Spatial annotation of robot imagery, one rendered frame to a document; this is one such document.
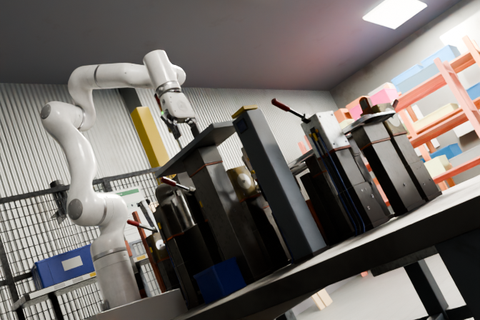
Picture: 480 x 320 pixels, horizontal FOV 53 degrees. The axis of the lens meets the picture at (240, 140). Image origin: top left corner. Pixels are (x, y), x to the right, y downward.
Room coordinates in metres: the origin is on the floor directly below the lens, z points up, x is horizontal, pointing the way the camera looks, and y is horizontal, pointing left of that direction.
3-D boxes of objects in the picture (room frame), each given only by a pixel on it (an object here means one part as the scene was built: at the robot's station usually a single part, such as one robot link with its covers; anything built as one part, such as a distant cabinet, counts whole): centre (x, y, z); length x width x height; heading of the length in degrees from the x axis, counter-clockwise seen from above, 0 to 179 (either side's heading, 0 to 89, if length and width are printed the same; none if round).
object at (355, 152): (1.57, -0.31, 0.84); 0.05 x 0.05 x 0.29; 46
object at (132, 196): (2.71, 0.75, 1.30); 0.23 x 0.02 x 0.31; 136
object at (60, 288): (2.41, 0.87, 1.02); 0.90 x 0.22 x 0.03; 136
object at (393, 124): (1.68, -0.49, 0.88); 0.14 x 0.09 x 0.36; 136
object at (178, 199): (1.86, 0.29, 0.95); 0.18 x 0.13 x 0.49; 46
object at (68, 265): (2.28, 1.00, 1.10); 0.30 x 0.17 x 0.13; 127
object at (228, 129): (1.54, 0.14, 1.16); 0.37 x 0.14 x 0.02; 46
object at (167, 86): (1.53, 0.15, 1.39); 0.09 x 0.08 x 0.03; 146
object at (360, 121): (1.93, 0.06, 1.00); 1.38 x 0.22 x 0.02; 46
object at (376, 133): (1.50, -0.38, 0.84); 0.12 x 0.05 x 0.29; 136
